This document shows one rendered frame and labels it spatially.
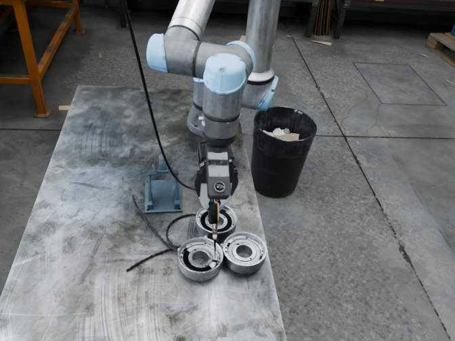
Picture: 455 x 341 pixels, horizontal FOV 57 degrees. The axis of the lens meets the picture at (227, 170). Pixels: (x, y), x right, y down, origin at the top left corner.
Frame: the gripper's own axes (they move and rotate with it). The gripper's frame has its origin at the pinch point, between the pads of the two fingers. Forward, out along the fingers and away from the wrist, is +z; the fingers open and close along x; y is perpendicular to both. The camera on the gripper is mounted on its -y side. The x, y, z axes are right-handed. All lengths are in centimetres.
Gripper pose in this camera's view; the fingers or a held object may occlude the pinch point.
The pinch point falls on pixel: (213, 207)
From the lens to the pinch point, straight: 97.8
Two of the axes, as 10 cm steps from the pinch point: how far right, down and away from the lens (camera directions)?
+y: -1.4, -6.4, 7.6
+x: -9.9, 0.2, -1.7
